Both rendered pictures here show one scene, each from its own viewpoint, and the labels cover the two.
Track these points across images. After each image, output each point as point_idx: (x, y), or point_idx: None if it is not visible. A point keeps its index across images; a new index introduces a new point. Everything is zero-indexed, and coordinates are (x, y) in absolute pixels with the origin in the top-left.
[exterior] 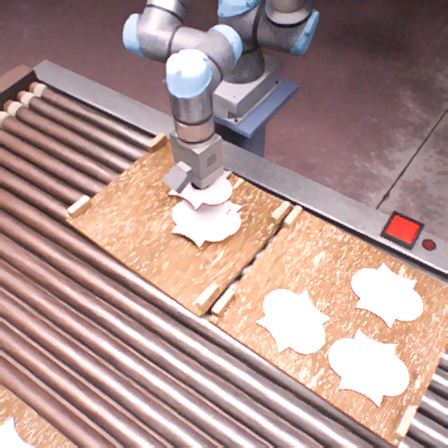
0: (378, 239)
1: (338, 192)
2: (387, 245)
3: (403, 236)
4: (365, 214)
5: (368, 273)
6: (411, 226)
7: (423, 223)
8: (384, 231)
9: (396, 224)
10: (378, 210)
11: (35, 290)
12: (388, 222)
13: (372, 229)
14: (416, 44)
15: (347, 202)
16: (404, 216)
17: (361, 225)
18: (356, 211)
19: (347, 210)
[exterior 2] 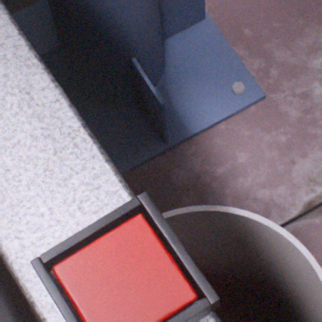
0: (22, 281)
1: (24, 40)
2: (39, 319)
3: (100, 314)
4: (51, 162)
5: None
6: (162, 286)
7: (213, 294)
8: (52, 261)
9: (113, 254)
10: (108, 166)
11: None
12: (85, 233)
13: (30, 232)
14: None
15: (24, 90)
16: (164, 233)
17: (4, 200)
18: (29, 138)
19: (1, 121)
